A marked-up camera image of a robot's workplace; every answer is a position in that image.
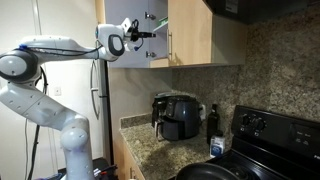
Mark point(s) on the green box on shelf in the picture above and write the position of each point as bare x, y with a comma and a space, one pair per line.
163, 21

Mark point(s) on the wooden wall cabinet body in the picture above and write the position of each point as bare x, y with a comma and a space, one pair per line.
230, 40

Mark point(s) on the white wall outlet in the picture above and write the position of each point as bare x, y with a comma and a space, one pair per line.
202, 111

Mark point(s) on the stainless steel refrigerator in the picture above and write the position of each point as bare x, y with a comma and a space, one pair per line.
101, 100

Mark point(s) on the white light switch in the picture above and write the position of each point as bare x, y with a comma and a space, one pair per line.
57, 91

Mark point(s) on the black over-range microwave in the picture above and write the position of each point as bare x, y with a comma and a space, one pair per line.
260, 10

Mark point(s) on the tall wooden side panel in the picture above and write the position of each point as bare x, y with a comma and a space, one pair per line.
100, 13

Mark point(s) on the small white blue-label container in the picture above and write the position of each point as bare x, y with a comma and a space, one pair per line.
217, 145

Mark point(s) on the metal cabinet hinge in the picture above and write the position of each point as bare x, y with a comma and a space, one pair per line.
150, 15
150, 54

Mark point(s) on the dark glass oil bottle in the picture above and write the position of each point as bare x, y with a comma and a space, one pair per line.
213, 121

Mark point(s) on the wooden cabinet door grey inside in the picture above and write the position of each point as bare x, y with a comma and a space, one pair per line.
116, 10

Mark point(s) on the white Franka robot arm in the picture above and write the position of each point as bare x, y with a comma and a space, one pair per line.
40, 106

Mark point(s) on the wooden base cabinet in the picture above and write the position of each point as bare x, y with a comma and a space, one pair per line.
125, 163

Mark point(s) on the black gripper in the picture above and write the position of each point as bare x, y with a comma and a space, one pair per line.
136, 31

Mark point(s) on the black air fryer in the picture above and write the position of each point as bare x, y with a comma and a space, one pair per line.
181, 116

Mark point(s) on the black frying pan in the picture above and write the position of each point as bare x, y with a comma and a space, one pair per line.
203, 171

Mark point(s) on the black electric stove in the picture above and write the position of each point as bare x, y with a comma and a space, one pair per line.
276, 143

